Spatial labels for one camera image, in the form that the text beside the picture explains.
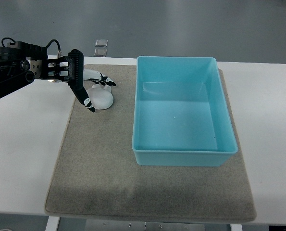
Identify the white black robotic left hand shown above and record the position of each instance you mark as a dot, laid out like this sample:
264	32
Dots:
99	79

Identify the white plush toy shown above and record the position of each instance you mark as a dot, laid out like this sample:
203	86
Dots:
101	97

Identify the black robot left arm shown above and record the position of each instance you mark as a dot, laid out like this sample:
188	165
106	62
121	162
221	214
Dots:
21	63

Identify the light blue plastic box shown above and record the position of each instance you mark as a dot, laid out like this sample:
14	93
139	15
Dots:
181	114

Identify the lower floor socket plate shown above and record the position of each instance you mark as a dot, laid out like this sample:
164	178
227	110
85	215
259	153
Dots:
100	52

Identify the grey felt mat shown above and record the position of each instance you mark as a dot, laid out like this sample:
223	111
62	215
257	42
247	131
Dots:
96	174

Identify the black camera bracket on wrist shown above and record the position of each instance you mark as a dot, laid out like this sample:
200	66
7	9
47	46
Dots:
67	69

